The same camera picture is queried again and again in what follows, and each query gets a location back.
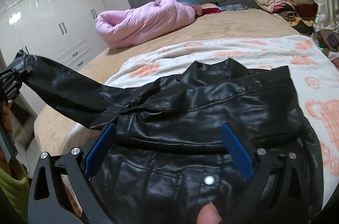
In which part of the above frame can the black leather jacket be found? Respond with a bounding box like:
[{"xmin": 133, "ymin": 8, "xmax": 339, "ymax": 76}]
[{"xmin": 10, "ymin": 51, "xmax": 324, "ymax": 223}]

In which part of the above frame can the basket of clothes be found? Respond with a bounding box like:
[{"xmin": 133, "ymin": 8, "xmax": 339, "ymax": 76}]
[{"xmin": 311, "ymin": 30, "xmax": 339, "ymax": 68}]

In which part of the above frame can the pile of folded clothes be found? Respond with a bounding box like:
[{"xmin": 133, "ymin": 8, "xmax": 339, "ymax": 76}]
[{"xmin": 254, "ymin": 0, "xmax": 318, "ymax": 34}]

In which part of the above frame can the right hand thumb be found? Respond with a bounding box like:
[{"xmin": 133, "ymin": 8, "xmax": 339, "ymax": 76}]
[{"xmin": 196, "ymin": 202, "xmax": 222, "ymax": 224}]

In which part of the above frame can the tan bed sheet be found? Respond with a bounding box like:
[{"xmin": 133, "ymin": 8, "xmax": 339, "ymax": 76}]
[{"xmin": 33, "ymin": 7, "xmax": 301, "ymax": 157}]

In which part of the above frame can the white glossy wardrobe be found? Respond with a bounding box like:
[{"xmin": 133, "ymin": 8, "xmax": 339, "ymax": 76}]
[{"xmin": 1, "ymin": 0, "xmax": 107, "ymax": 71}]

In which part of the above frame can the pink puffy quilt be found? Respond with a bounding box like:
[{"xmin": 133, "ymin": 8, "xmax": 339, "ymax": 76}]
[{"xmin": 95, "ymin": 0, "xmax": 197, "ymax": 50}]

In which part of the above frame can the white peach patterned blanket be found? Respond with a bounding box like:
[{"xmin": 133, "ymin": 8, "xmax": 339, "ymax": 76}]
[{"xmin": 81, "ymin": 35, "xmax": 338, "ymax": 202}]

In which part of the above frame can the blue patterned cloth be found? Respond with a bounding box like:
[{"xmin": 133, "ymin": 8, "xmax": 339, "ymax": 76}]
[{"xmin": 219, "ymin": 4, "xmax": 248, "ymax": 12}]

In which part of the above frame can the red folded cloth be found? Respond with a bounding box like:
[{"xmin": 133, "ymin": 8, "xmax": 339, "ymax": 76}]
[{"xmin": 201, "ymin": 3, "xmax": 222, "ymax": 15}]

